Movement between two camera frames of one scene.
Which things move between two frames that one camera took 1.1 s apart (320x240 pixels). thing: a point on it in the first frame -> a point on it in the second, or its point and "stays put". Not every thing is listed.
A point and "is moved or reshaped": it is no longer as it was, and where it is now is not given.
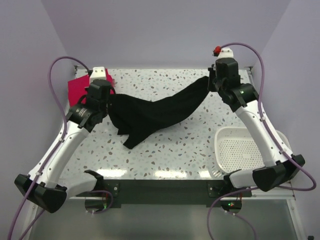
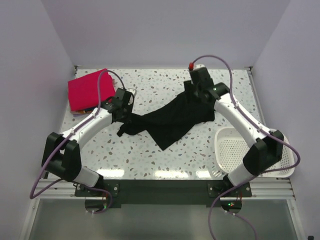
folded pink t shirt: x=76 y=88 stays put
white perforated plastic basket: x=236 y=148 stays put
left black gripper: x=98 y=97 -> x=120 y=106
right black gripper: x=212 y=73 -> x=189 y=87
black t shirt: x=133 y=118 is moved or reshaped
